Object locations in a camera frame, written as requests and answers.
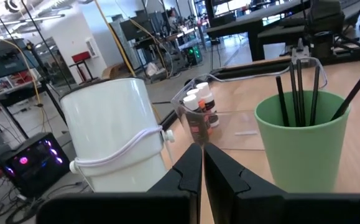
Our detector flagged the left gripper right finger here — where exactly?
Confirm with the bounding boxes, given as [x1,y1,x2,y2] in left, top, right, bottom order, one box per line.
[204,143,360,224]

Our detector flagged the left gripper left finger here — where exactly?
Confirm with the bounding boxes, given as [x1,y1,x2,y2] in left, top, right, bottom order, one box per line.
[36,143,203,224]

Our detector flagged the clear plastic bin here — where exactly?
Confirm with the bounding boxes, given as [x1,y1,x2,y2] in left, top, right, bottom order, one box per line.
[170,57,328,151]

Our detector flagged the black acrylic paint bottle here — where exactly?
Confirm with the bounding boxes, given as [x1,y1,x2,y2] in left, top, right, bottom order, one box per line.
[182,94,213,147]

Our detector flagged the paintbrush black bristles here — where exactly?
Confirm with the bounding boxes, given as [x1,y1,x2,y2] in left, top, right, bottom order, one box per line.
[275,75,290,128]

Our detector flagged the white acrylic paint bottle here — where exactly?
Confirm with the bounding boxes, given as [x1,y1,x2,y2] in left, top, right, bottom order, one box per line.
[195,81,221,128]

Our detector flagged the orange acrylic paint bottle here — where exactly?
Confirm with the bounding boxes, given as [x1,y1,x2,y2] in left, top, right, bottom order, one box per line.
[186,88,214,135]

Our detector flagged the thin paintbrush gold ferrule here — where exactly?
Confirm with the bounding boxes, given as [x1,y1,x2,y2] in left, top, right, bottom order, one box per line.
[288,61,299,128]
[296,58,307,128]

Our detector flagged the thin paintbrush silver ferrule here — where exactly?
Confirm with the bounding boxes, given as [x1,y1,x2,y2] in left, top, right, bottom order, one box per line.
[309,65,321,126]

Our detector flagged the fan paintbrush orange bristles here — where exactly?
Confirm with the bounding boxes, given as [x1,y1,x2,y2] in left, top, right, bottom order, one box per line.
[331,68,360,122]

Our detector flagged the green plastic cup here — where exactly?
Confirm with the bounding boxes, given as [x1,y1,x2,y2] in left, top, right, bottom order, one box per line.
[254,90,351,194]

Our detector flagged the black computer tower pink lights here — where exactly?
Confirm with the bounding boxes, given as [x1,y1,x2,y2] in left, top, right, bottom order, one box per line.
[0,132,72,200]

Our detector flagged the computer with green light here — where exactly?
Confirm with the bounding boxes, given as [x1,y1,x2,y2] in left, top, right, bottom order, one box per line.
[185,45,204,66]

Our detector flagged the red stool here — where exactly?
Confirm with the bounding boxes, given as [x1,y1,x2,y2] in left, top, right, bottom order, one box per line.
[68,51,101,85]

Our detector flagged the black desk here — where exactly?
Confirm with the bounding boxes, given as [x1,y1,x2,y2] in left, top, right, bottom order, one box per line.
[206,0,311,62]

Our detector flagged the white wall-mounted box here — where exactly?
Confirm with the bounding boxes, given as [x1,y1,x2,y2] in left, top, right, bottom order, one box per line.
[85,37,100,59]

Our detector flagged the yellow hanging cable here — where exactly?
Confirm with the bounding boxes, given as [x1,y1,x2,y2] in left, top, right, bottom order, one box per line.
[93,0,137,78]

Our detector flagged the large black wall monitor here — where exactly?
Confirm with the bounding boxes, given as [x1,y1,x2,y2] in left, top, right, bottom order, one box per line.
[0,39,40,83]

